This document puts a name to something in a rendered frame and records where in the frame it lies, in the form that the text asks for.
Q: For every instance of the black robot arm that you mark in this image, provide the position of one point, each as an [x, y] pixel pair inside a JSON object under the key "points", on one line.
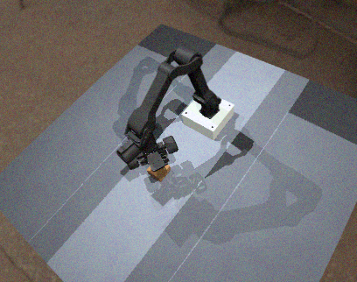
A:
{"points": [[142, 120]]}

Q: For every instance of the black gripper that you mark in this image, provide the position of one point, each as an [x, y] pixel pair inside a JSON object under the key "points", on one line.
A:
{"points": [[169, 144]]}

